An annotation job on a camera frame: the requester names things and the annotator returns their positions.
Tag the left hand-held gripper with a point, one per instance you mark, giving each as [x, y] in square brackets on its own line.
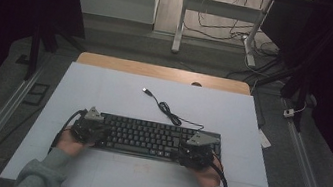
[90, 127]

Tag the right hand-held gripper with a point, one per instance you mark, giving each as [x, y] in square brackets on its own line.
[197, 152]

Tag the black computer keyboard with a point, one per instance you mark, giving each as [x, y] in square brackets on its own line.
[148, 134]

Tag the person's left hand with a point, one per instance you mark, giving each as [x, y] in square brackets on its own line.
[70, 145]

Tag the person's right hand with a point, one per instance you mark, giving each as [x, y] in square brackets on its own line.
[208, 177]

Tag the white foam board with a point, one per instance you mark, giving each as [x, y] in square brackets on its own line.
[120, 93]

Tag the white paper tag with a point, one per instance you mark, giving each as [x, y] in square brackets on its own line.
[264, 139]

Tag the wooden table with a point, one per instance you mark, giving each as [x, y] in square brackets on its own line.
[158, 71]

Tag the black metal stand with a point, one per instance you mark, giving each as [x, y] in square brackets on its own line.
[34, 52]
[300, 91]

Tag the small white adapter box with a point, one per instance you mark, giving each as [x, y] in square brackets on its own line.
[288, 113]

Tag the white desk frame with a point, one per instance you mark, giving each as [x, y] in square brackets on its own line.
[221, 8]

